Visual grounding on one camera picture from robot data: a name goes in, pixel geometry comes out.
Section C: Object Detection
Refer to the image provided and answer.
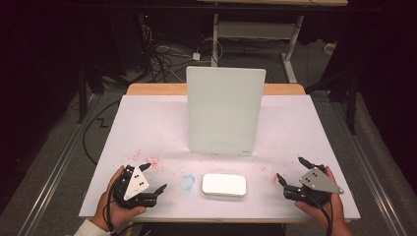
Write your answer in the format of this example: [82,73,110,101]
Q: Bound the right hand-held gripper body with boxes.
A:
[282,162,345,208]

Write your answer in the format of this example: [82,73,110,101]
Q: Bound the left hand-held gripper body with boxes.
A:
[112,164,159,209]

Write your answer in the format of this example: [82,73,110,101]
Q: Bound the white whiteboard eraser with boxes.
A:
[201,172,248,198]

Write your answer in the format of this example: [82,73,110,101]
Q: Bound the person's left hand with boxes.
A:
[89,164,148,232]

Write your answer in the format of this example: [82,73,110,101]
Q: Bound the person's right hand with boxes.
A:
[293,165,354,236]

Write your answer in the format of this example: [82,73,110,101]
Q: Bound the white paper sheet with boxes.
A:
[78,93,362,221]

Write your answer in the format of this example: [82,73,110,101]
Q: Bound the black metal stand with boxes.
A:
[76,63,106,125]
[304,70,359,136]

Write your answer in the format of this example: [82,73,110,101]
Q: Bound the wooden table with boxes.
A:
[126,83,353,225]

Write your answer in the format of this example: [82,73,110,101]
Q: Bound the standing white whiteboard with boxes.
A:
[185,66,268,157]

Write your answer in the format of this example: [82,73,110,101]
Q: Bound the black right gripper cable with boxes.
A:
[306,191,334,236]

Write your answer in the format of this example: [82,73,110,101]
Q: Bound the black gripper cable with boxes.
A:
[306,191,334,236]
[102,181,120,236]

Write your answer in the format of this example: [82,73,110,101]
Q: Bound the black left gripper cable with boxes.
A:
[102,181,120,236]

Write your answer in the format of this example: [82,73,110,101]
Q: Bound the metal floor rail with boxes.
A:
[329,97,408,236]
[18,93,101,236]

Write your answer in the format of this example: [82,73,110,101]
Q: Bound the black floor cable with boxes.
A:
[82,99,122,165]

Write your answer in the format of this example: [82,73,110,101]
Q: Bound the tangle of black cables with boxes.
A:
[139,24,198,84]

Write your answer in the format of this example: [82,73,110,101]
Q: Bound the white metal desk frame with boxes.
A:
[198,0,349,84]

